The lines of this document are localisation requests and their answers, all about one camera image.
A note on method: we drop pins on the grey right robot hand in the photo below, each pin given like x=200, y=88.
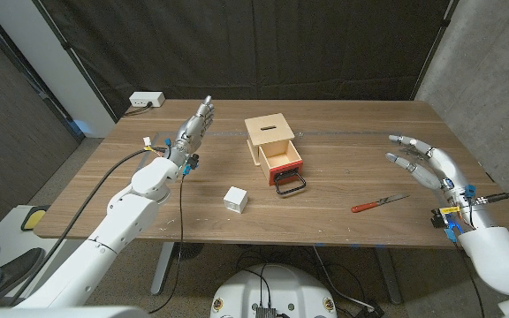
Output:
x=440, y=170

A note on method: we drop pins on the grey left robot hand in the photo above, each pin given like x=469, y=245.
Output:
x=190, y=134

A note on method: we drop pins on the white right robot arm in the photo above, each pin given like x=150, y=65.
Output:
x=497, y=256

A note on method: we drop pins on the white block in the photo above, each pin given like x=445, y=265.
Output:
x=235, y=199

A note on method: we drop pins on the wooden drawer red front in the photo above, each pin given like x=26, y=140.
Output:
x=281, y=158

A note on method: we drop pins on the white power strip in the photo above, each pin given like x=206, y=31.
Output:
x=146, y=99

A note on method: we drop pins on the wooden box with slot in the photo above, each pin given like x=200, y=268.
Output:
x=268, y=128

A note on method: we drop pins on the black backdrop curtain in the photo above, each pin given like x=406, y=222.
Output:
x=259, y=44

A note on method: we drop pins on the grey table leg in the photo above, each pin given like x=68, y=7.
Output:
x=389, y=274
x=162, y=269

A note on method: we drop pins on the black round floor fan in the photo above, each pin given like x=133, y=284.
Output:
x=188, y=252

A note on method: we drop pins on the black backdrop pole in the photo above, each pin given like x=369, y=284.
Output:
x=433, y=48
x=78, y=62

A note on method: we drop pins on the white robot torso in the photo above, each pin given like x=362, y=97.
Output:
x=276, y=287

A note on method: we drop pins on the yellow foot pedal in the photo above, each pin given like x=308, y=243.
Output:
x=34, y=218

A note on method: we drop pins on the dark shoe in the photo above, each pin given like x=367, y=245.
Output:
x=16, y=269

